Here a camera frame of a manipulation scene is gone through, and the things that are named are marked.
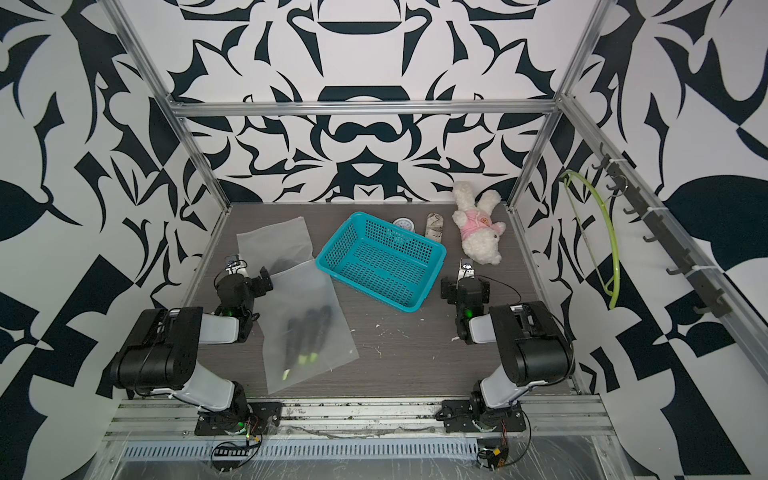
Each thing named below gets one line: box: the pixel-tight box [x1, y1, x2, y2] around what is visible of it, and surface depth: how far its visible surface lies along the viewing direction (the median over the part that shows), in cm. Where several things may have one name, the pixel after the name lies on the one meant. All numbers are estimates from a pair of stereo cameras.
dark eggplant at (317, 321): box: [306, 305, 331, 363], surface depth 89 cm
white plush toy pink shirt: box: [452, 181, 506, 265], surface depth 106 cm
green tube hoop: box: [559, 171, 621, 310], surface depth 71 cm
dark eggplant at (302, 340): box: [296, 318, 309, 365], surface depth 86 cm
